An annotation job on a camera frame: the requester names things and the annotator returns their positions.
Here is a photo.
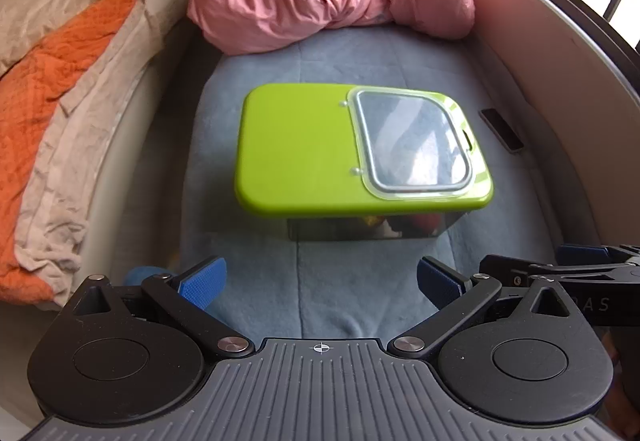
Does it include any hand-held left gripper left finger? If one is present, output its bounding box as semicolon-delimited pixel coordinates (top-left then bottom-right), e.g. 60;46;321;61
70;256;255;358

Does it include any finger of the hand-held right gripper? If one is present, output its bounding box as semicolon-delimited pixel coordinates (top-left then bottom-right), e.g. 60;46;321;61
556;243;640;268
479;254;640;289

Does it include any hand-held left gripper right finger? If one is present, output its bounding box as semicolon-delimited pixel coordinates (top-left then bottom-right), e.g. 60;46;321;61
389;256;577;363

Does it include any dark transparent storage box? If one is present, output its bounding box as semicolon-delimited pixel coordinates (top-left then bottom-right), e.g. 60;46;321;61
285;210;462;243

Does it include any green box lid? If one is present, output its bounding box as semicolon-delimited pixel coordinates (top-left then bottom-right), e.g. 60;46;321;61
233;82;495;218

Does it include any red toy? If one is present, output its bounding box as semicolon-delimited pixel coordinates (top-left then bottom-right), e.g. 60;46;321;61
415;214;444;235

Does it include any black smartphone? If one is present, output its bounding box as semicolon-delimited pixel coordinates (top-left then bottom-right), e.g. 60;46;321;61
479;108;525;155

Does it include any grey-blue mat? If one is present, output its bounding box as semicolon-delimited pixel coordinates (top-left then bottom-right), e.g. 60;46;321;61
174;24;568;352

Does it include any orange blanket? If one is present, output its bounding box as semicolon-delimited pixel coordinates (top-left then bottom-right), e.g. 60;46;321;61
0;0;147;307

